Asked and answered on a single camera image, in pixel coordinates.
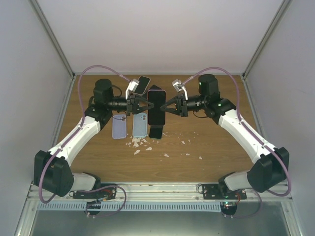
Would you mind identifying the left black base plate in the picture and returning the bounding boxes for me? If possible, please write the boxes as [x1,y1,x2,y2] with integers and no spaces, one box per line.
[69,183,117,201]

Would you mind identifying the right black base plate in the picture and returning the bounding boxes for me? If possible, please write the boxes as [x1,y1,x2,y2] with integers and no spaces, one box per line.
[196,183,247,200]

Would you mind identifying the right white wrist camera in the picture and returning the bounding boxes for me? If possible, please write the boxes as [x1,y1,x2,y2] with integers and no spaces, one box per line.
[172,79,188,100]

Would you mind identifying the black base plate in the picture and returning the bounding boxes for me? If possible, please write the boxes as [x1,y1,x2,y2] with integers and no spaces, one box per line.
[196,183,247,200]
[69,183,117,201]

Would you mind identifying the light blue phone case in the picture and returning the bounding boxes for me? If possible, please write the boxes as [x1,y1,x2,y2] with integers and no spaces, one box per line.
[132,113,148,138]

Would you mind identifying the grey slotted cable duct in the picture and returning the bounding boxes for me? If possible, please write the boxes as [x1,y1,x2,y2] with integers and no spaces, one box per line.
[37,201,221,212]

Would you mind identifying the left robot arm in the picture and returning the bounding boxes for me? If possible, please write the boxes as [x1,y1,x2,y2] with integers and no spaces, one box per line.
[33,76,154,199]

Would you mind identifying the phone in white case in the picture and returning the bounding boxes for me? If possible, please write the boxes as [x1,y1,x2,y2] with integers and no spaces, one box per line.
[134,76,151,95]

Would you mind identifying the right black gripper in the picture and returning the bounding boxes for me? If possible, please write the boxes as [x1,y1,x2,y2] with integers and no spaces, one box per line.
[160,93,207,118]

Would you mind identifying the purple smartphone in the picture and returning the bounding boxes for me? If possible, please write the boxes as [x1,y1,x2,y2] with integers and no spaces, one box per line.
[147,89,166,126]

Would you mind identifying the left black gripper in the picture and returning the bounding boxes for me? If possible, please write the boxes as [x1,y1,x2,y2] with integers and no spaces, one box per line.
[107,93,155,116]

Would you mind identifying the aluminium rail frame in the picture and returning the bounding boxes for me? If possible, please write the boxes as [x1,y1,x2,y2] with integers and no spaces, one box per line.
[27,182,292,202]

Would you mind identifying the black smartphone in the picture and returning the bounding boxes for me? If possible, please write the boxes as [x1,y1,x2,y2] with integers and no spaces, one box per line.
[149,125,163,140]

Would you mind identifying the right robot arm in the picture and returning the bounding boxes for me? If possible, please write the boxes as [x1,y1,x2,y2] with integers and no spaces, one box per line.
[161,74,289,199]

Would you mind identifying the phone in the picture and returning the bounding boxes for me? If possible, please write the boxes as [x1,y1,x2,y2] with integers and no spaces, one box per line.
[148,85,162,91]
[134,76,151,95]
[112,114,127,140]

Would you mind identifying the white debris pile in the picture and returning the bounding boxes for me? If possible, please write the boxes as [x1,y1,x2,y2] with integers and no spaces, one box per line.
[125,134,153,155]

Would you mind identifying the phone in grey case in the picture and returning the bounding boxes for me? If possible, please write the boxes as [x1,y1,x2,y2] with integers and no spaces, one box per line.
[148,85,162,91]

